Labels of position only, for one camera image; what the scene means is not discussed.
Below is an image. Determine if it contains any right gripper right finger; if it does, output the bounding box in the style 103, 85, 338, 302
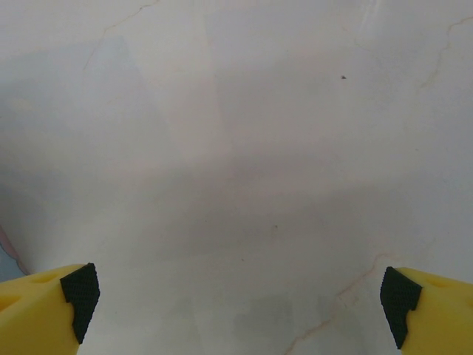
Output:
380, 266, 473, 355

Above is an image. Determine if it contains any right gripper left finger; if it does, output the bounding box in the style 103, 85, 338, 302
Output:
0, 263, 101, 355

